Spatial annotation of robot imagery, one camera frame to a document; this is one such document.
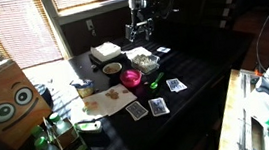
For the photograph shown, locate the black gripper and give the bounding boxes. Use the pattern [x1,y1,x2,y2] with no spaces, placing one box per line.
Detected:
[122,8,156,44]

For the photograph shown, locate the green plastic spoon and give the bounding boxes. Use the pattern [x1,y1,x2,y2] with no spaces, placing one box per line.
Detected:
[147,71,166,90]

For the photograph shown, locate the dark round bowl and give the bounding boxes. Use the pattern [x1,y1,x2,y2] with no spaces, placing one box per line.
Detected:
[101,60,124,77]

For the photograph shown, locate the pink plastic bowl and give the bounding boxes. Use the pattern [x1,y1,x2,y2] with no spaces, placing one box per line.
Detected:
[118,67,144,90]

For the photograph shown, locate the clear container of white seeds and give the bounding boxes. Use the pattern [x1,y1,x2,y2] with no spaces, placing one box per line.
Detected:
[129,51,163,77]

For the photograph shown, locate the stack of white napkins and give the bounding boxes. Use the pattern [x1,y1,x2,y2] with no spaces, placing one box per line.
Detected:
[89,40,123,63]

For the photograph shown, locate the playing card right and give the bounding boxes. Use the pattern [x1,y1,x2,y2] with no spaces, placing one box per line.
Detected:
[165,77,188,94]

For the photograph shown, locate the brown cereal pile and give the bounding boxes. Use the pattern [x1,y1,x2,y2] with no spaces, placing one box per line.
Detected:
[105,88,121,101]

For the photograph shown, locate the white paper towel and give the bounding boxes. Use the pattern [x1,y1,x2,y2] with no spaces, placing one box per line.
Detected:
[79,81,140,121]

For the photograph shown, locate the playing card middle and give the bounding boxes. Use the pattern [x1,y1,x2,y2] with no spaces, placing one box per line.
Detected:
[147,96,171,119]

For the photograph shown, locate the blue playing card deck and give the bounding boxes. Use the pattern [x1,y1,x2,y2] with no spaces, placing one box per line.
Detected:
[124,99,150,123]

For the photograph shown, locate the small snack cup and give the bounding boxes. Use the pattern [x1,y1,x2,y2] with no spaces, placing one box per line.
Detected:
[69,77,97,100]

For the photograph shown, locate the dark shelf unit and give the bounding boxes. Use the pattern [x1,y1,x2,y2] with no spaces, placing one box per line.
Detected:
[200,0,248,32]

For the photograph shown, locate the white and green device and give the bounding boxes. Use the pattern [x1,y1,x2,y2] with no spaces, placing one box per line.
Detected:
[73,119,104,137]

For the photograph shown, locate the dark round can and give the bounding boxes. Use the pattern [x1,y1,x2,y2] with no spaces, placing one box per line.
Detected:
[34,82,55,109]

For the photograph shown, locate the dark striped cloth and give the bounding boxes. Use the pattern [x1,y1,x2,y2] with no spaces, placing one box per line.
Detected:
[84,114,132,150]

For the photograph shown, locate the green capped bottle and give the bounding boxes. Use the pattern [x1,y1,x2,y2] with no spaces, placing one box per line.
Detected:
[29,123,51,141]
[33,134,62,150]
[48,110,75,137]

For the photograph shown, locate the wooden bench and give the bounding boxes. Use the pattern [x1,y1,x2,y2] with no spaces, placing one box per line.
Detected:
[209,65,269,150]

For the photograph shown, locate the orange box with cartoon face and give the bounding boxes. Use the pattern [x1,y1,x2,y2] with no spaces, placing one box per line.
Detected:
[0,54,56,150]

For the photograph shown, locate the white wall outlet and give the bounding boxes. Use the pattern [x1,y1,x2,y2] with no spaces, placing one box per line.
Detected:
[84,18,96,33]

